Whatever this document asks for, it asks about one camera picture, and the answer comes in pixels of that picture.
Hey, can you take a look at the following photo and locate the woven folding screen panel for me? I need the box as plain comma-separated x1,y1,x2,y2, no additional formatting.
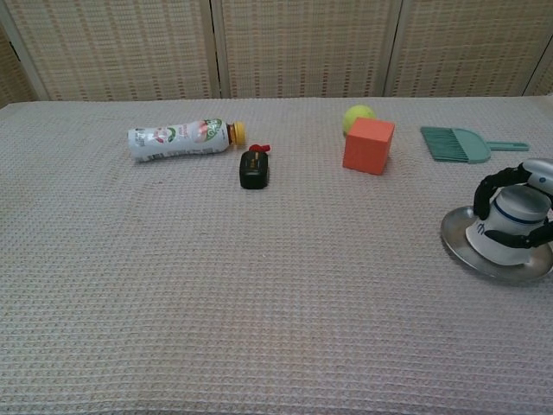
2,0,220,103
212,0,406,100
523,36,553,97
383,0,553,99
0,16,40,108

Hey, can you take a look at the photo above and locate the silver metal bowl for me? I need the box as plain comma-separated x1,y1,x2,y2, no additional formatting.
440,205,553,282

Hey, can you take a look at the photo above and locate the beige waffle tablecloth with fringe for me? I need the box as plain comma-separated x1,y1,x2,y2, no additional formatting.
0,95,553,415

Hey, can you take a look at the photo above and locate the black sauce bottle red cap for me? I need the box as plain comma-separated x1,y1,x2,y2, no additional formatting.
239,143,272,190

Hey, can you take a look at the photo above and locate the yellow tennis ball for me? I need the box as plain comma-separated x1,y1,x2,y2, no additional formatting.
342,104,378,138

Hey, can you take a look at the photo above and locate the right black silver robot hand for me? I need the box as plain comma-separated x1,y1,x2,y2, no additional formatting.
473,157,553,252

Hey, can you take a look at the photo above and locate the orange cube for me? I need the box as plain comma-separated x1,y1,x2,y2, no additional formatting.
341,117,397,176

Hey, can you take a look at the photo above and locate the white drink bottle yellow cap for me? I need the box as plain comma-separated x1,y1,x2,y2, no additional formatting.
126,118,247,164

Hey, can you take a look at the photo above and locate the teal hand brush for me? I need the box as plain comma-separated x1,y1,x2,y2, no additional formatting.
420,125,531,166

